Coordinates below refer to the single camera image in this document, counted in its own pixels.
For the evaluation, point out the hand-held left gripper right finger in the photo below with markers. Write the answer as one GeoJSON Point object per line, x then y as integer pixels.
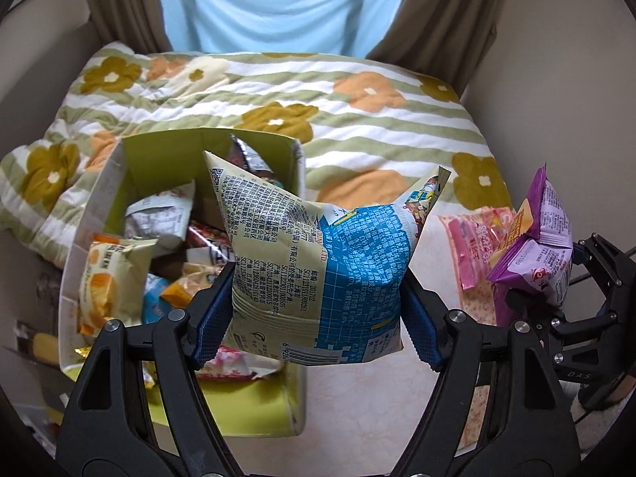
{"type": "Point", "coordinates": [422, 325]}

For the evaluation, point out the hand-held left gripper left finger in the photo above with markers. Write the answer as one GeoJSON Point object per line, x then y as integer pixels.
{"type": "Point", "coordinates": [213, 320]}

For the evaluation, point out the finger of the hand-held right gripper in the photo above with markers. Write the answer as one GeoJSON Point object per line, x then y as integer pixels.
{"type": "Point", "coordinates": [534, 308]}
{"type": "Point", "coordinates": [618, 278]}

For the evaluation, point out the purple snack packet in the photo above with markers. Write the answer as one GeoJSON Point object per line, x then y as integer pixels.
{"type": "Point", "coordinates": [536, 258]}

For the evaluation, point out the green cardboard box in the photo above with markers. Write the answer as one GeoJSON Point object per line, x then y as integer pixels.
{"type": "Point", "coordinates": [248, 407]}

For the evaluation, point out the blue cream snack packet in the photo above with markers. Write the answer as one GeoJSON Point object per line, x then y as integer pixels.
{"type": "Point", "coordinates": [318, 268]}

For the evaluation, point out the grey white snack packet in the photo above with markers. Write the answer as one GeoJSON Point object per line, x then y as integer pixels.
{"type": "Point", "coordinates": [159, 216]}

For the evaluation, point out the dark chocolate candy packet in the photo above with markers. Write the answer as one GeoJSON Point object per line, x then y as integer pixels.
{"type": "Point", "coordinates": [253, 159]}

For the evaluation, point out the yellow orange snack packet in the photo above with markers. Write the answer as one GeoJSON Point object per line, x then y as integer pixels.
{"type": "Point", "coordinates": [186, 285]}

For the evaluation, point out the pink floral snack packet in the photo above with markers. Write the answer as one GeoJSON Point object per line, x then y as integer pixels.
{"type": "Point", "coordinates": [233, 362]}

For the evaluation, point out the small blue snack packet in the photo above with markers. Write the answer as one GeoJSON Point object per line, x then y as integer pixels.
{"type": "Point", "coordinates": [154, 300]}

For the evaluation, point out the brown red snack packet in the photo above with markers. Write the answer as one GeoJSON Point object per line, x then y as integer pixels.
{"type": "Point", "coordinates": [208, 243]}

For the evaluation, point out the pink strawberry snack packet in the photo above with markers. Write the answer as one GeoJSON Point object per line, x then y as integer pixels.
{"type": "Point", "coordinates": [472, 238]}

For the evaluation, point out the orange cream cake packet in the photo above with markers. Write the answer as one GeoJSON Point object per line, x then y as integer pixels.
{"type": "Point", "coordinates": [112, 278]}

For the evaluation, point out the floral striped blanket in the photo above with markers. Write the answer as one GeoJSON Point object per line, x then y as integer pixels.
{"type": "Point", "coordinates": [348, 109]}

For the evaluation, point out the brown curtain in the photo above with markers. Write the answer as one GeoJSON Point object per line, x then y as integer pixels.
{"type": "Point", "coordinates": [442, 15]}
{"type": "Point", "coordinates": [129, 5]}

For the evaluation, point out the light blue sheer curtain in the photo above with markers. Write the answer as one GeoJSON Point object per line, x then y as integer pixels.
{"type": "Point", "coordinates": [278, 5]}

